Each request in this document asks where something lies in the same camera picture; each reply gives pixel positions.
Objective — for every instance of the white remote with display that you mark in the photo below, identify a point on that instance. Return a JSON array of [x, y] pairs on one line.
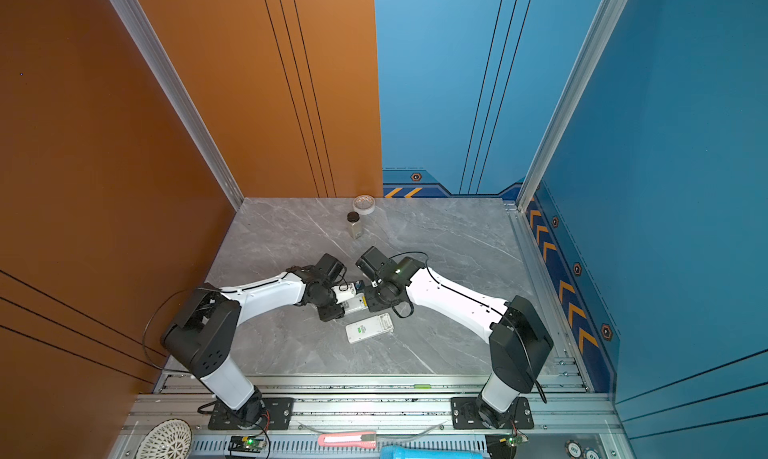
[[355, 304]]

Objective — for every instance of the green circuit board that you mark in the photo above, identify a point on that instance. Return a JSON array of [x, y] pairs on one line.
[[254, 445]]

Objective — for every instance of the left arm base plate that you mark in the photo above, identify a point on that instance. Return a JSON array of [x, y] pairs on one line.
[[271, 413]]

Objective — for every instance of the cyan cylinder object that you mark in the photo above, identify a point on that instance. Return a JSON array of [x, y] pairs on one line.
[[399, 452]]

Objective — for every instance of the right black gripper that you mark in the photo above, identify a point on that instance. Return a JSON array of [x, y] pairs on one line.
[[373, 306]]

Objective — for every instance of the white remote control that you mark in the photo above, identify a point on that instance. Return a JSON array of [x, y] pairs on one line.
[[368, 328]]

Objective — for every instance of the white mesh basket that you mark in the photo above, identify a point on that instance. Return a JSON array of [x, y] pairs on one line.
[[171, 439]]

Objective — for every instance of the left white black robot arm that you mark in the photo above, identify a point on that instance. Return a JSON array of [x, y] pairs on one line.
[[201, 334]]

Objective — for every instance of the pink box cutter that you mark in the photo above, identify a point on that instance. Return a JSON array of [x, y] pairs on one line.
[[363, 440]]

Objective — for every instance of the aluminium rail frame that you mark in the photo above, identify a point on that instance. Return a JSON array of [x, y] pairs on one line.
[[408, 410]]

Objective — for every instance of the small brown-capped jar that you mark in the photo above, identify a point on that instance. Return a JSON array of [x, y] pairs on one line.
[[354, 224]]

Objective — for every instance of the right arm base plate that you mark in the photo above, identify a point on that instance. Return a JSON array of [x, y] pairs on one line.
[[472, 413]]

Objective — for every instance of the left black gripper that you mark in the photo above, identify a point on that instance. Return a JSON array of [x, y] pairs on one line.
[[333, 314]]

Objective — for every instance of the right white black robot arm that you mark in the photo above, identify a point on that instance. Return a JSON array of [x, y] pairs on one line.
[[519, 342]]

